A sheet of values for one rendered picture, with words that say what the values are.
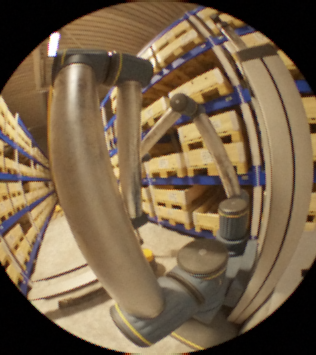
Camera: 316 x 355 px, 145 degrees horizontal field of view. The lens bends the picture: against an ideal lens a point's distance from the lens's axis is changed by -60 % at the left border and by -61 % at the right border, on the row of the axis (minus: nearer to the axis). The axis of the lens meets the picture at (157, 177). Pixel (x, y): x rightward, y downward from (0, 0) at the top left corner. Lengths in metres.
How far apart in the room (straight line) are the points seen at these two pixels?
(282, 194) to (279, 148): 0.11
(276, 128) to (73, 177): 0.42
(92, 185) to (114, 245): 0.11
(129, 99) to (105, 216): 0.39
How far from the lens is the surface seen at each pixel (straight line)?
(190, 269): 0.44
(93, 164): 0.22
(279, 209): 0.37
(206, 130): 1.00
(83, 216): 0.22
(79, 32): 7.11
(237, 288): 0.67
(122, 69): 0.48
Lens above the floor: 1.48
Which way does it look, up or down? 8 degrees down
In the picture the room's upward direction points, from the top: 12 degrees counter-clockwise
